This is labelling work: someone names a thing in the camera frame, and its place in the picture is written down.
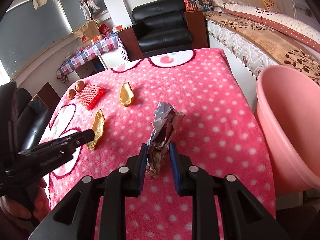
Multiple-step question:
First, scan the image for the colourful patterned cushion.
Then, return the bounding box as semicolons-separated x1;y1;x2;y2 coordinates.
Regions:
179;0;213;12

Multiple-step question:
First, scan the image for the white garment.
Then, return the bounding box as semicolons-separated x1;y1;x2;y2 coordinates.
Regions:
79;0;100;20

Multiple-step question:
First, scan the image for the red foam net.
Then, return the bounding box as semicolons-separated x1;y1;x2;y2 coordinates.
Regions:
74;84;106;110

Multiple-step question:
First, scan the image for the striped cloth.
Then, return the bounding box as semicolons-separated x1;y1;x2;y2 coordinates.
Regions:
117;40;129;62

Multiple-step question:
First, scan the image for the white cabinet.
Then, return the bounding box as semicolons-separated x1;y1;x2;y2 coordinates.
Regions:
75;47;128;78

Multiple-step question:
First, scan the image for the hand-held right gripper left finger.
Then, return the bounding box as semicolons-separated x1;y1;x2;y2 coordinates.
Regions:
29;143;148;240

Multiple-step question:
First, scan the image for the brown wooden side panel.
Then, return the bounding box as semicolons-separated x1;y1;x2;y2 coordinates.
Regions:
118;21;144;62
185;11;209;49
32;82;62;108

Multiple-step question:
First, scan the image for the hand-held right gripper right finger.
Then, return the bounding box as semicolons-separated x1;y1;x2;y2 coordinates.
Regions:
169;142;292;240

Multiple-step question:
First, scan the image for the red bag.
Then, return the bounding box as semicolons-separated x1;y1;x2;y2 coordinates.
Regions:
98;23;112;35

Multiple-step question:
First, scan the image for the brown wrapper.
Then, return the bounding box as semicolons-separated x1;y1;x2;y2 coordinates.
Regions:
146;102;185;180

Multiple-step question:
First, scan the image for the checkered tablecloth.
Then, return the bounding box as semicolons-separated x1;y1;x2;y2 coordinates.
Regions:
56;34;119;79

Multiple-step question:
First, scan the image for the pink plastic bin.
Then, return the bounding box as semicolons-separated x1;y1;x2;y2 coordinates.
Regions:
254;65;320;197

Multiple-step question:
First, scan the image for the orange peel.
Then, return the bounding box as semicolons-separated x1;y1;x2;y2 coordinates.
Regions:
119;82;135;107
86;109;105;151

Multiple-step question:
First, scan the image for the brown paper bag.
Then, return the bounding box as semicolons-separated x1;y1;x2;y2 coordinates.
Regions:
74;20;100;44

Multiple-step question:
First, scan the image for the pink polka dot blanket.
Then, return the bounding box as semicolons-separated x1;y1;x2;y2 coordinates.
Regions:
39;47;277;240

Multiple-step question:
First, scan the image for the person's left hand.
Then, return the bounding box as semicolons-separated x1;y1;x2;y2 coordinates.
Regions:
0;177;50;233

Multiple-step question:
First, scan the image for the white quilt with dotted border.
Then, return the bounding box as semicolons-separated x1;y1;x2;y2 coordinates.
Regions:
212;0;320;54

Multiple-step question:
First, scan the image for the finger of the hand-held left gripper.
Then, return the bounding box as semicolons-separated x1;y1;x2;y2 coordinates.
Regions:
59;129;95;153

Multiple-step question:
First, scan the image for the brown floral bed blanket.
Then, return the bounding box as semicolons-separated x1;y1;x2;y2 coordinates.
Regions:
204;11;320;85

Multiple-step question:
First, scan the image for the black leather armchair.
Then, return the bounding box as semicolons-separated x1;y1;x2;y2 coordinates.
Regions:
16;88;54;153
132;0;193;55

